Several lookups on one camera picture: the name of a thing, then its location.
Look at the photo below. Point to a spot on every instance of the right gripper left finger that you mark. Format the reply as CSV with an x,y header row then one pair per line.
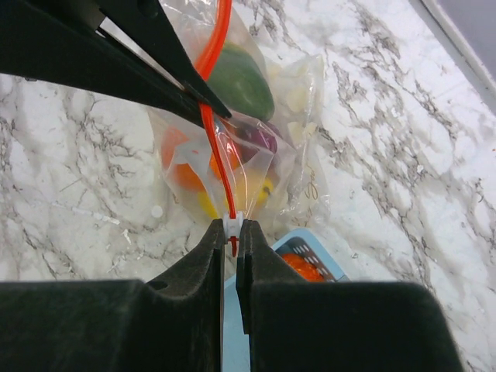
x,y
171,323

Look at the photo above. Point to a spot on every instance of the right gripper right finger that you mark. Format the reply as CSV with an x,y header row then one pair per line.
x,y
297,325

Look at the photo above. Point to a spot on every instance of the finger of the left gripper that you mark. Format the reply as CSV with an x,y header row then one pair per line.
x,y
146,23
73,43

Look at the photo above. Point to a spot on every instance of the bumpy red orange tangerine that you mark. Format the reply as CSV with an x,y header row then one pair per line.
x,y
307,270

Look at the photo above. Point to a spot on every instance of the green yellow mango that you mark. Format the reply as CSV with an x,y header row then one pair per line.
x,y
240,84

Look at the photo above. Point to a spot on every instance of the yellow apple with stem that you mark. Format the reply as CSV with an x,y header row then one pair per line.
x,y
252,189

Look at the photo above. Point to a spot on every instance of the orange tomato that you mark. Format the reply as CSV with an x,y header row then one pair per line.
x,y
181,161

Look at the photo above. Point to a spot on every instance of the purple sweet potato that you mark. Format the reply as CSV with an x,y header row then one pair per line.
x,y
256,138

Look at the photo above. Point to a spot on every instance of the clear zip top bag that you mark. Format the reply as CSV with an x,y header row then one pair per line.
x,y
301,194

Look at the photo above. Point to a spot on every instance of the yellow lemon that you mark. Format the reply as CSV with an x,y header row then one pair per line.
x,y
206,205

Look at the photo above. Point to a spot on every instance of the light blue plastic basket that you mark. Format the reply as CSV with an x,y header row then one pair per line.
x,y
236,347

